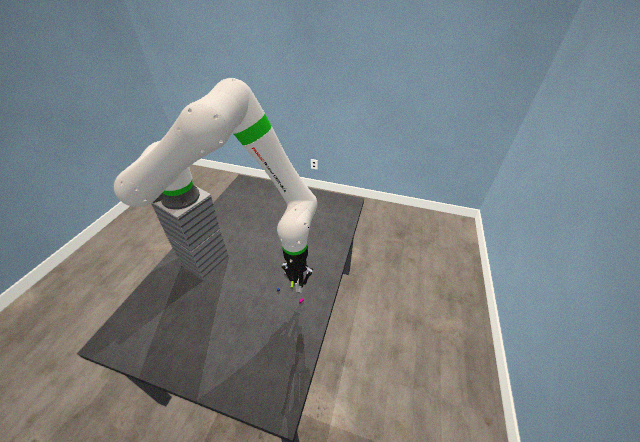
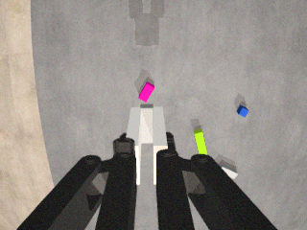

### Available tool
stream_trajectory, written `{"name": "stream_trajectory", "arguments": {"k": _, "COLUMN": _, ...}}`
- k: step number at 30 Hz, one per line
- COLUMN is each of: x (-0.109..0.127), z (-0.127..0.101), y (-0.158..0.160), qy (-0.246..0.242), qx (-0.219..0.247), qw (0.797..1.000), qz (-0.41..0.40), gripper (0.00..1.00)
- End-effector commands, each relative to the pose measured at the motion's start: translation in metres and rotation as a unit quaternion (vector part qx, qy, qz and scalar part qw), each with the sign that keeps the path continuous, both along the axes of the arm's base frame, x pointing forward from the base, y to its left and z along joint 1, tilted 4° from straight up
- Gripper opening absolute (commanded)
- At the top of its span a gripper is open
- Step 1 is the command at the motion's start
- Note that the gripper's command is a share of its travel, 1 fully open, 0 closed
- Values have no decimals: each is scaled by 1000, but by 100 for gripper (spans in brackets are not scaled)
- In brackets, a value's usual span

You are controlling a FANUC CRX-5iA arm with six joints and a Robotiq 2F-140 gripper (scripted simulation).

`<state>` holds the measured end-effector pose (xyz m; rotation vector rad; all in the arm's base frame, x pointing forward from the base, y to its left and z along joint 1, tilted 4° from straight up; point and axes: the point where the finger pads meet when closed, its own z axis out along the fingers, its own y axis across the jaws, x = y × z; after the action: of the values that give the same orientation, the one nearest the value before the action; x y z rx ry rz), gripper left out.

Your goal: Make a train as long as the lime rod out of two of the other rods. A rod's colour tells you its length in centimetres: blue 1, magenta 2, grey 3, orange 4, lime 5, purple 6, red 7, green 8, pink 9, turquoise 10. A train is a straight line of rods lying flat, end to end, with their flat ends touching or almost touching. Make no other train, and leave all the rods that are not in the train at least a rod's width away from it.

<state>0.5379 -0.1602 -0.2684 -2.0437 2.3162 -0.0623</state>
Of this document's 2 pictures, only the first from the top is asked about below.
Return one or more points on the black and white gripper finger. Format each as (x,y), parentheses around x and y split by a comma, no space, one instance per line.
(304,281)
(292,275)

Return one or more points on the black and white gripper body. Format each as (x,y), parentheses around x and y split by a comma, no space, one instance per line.
(297,266)

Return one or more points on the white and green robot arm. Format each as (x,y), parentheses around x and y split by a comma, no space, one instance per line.
(203,127)

